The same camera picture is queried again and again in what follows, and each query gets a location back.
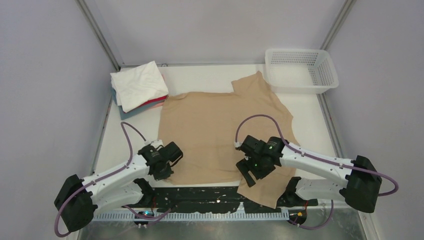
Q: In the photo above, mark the red folded t shirt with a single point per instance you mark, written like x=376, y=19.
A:
x=146, y=105

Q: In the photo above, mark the white folded t shirt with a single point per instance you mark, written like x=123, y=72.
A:
x=138, y=85

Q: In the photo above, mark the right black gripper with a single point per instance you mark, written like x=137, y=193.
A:
x=243, y=169

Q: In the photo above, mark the aluminium front rail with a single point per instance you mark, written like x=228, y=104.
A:
x=145, y=213

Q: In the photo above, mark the white plastic basket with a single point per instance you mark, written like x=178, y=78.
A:
x=300, y=71

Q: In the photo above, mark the blue-grey folded t shirt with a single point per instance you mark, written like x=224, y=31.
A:
x=125, y=115

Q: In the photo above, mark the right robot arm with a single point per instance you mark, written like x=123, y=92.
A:
x=354, y=181

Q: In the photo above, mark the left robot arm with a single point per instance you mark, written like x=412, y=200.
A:
x=106, y=185

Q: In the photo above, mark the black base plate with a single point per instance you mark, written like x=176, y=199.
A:
x=216, y=200

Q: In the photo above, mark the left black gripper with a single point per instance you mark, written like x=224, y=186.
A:
x=159, y=176

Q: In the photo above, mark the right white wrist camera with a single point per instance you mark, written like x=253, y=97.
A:
x=237, y=145

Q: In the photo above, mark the beige t shirt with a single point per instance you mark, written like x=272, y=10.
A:
x=205, y=126

